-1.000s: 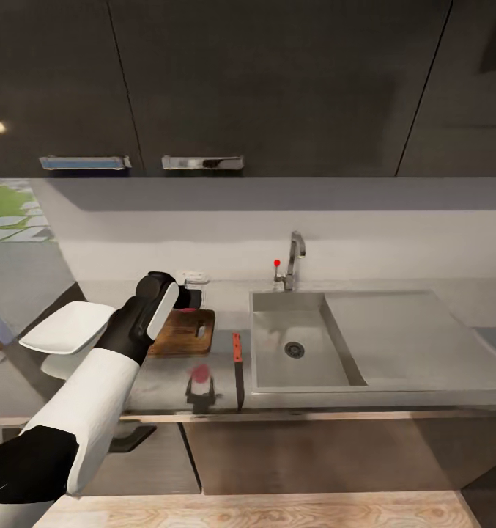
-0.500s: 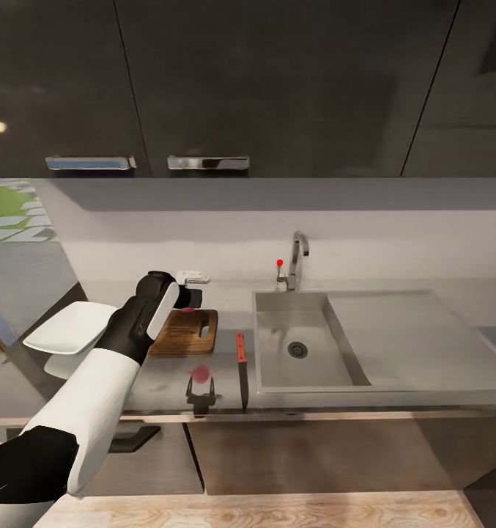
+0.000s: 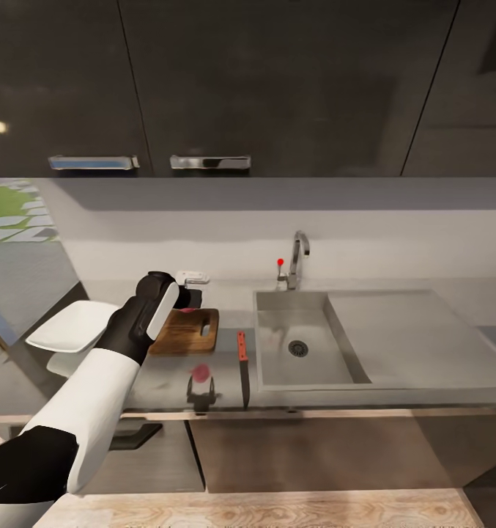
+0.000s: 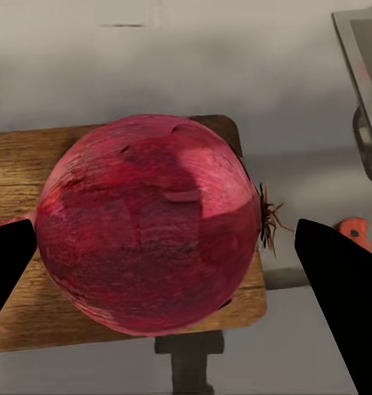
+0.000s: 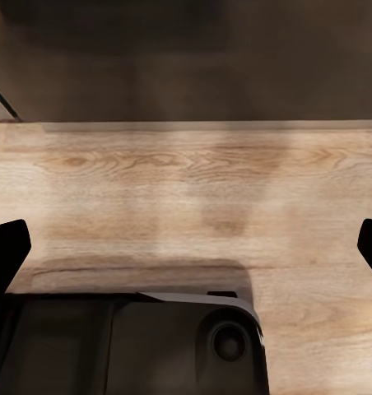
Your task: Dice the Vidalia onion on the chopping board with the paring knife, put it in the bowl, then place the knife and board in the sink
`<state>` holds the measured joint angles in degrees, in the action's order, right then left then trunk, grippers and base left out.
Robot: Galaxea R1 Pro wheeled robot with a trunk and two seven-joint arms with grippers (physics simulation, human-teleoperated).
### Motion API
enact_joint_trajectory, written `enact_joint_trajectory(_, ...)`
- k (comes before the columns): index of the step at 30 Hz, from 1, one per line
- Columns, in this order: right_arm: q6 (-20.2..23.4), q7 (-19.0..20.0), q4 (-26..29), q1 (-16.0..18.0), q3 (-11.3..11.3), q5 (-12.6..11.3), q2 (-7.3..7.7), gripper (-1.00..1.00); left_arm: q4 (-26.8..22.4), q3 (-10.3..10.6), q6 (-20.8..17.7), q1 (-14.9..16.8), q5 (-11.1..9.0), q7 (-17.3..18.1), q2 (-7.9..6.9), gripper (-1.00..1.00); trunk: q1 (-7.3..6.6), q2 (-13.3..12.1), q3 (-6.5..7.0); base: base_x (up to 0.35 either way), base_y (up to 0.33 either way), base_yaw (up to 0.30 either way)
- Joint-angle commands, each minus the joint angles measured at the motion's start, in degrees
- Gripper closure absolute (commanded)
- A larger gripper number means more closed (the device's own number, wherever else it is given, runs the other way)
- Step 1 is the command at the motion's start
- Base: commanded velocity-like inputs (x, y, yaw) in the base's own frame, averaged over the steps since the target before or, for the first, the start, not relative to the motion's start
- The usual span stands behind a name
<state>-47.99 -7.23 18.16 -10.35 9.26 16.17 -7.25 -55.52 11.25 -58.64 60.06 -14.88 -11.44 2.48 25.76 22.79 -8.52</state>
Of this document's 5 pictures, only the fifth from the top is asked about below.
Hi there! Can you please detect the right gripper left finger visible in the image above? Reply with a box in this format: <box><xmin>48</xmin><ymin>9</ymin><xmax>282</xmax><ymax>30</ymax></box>
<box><xmin>0</xmin><ymin>219</ymin><xmax>31</xmax><ymax>299</ymax></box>

